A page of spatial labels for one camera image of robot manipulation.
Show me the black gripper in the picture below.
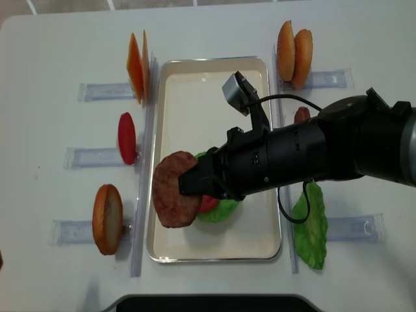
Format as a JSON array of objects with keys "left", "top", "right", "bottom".
[{"left": 178, "top": 127, "right": 276, "bottom": 200}]

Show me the brown meat patty front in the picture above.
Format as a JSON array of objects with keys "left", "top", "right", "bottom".
[{"left": 152, "top": 151, "right": 202, "bottom": 228}]

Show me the brown meat patty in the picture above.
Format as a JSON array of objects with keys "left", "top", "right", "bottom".
[
  {"left": 294, "top": 107, "right": 310, "bottom": 124},
  {"left": 152, "top": 151, "right": 202, "bottom": 228}
]

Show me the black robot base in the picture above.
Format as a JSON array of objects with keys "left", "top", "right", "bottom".
[{"left": 115, "top": 295, "right": 319, "bottom": 312}]

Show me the red tomato slice on tray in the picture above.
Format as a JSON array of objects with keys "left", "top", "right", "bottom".
[{"left": 199, "top": 195, "right": 219, "bottom": 213}]

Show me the green lettuce leaf on tray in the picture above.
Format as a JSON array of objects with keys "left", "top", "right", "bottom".
[{"left": 194, "top": 151, "right": 241, "bottom": 224}]

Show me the red tomato slice standing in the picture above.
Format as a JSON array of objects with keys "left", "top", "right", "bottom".
[{"left": 118, "top": 112, "right": 137, "bottom": 165}]

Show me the brown meat patty rear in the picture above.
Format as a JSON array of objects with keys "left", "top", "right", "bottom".
[{"left": 294, "top": 107, "right": 310, "bottom": 124}]

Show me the clear tomato holder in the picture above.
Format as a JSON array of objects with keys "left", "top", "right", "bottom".
[{"left": 64, "top": 148, "right": 127, "bottom": 169}]

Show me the green lettuce leaf standing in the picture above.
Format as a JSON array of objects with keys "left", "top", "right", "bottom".
[{"left": 293, "top": 181, "right": 328, "bottom": 270}]

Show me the orange cheese slice right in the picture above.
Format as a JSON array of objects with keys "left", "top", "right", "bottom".
[{"left": 142, "top": 30, "right": 150, "bottom": 103}]

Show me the orange cheese slice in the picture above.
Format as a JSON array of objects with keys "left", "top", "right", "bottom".
[
  {"left": 142, "top": 30, "right": 150, "bottom": 103},
  {"left": 126, "top": 33, "right": 144, "bottom": 104}
]

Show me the orange cheese slice left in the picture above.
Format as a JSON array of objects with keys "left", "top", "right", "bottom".
[{"left": 126, "top": 33, "right": 144, "bottom": 104}]

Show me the clear cheese holder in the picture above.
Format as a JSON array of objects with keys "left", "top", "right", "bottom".
[{"left": 77, "top": 83, "right": 136, "bottom": 102}]

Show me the clear lettuce holder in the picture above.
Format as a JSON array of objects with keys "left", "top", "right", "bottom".
[{"left": 327, "top": 213, "right": 386, "bottom": 243}]

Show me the white rectangular tray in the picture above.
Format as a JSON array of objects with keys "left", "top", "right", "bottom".
[{"left": 147, "top": 57, "right": 281, "bottom": 263}]

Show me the bun half standing left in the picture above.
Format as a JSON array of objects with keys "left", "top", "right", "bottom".
[{"left": 92, "top": 184, "right": 123, "bottom": 255}]

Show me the clear bun holder left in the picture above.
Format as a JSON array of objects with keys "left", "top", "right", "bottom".
[{"left": 50, "top": 218, "right": 134, "bottom": 246}]

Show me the clear bun holder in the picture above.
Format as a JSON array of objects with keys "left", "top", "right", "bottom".
[
  {"left": 302, "top": 68, "right": 354, "bottom": 90},
  {"left": 50, "top": 218, "right": 134, "bottom": 246}
]

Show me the sesame bun top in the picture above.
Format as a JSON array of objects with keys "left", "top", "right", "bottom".
[{"left": 276, "top": 20, "right": 295, "bottom": 81}]

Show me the tan bun half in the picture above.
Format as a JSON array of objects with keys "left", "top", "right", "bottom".
[{"left": 291, "top": 29, "right": 313, "bottom": 90}]

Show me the clear bun holder right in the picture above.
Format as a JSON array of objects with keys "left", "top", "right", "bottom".
[{"left": 302, "top": 68, "right": 354, "bottom": 90}]

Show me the clear left rail strip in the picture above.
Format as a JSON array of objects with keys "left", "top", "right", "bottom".
[{"left": 130, "top": 54, "right": 160, "bottom": 278}]

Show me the clear rail strip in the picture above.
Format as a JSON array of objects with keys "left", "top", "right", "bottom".
[
  {"left": 272, "top": 44, "right": 299, "bottom": 274},
  {"left": 130, "top": 54, "right": 160, "bottom": 278}
]

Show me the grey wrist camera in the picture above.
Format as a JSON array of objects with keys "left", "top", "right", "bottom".
[{"left": 222, "top": 73, "right": 242, "bottom": 110}]

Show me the black camera cable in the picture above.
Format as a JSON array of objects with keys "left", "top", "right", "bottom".
[{"left": 243, "top": 94, "right": 324, "bottom": 224}]

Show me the clear right rail strip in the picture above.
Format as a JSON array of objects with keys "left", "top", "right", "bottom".
[{"left": 272, "top": 44, "right": 299, "bottom": 274}]

